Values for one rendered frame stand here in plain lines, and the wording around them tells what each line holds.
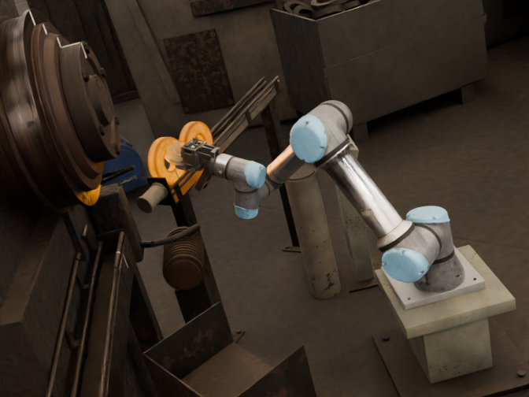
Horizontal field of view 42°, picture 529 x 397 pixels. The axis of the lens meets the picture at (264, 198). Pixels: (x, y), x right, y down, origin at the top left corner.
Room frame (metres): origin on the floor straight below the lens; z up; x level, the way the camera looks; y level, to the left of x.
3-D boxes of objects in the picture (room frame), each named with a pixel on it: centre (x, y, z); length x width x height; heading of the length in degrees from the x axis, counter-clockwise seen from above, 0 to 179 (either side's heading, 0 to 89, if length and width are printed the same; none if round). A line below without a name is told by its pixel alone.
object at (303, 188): (2.23, -0.14, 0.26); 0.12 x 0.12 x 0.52
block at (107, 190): (1.83, 0.45, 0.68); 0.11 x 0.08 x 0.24; 90
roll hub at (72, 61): (1.59, 0.33, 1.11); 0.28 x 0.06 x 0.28; 0
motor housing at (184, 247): (1.92, 0.30, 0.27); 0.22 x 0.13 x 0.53; 0
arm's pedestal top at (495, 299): (1.68, -0.45, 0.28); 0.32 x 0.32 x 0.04; 1
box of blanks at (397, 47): (4.04, -0.86, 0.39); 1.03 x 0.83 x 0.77; 105
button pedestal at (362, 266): (2.27, -0.30, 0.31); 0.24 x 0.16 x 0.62; 0
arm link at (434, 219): (1.68, -0.44, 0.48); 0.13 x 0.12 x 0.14; 140
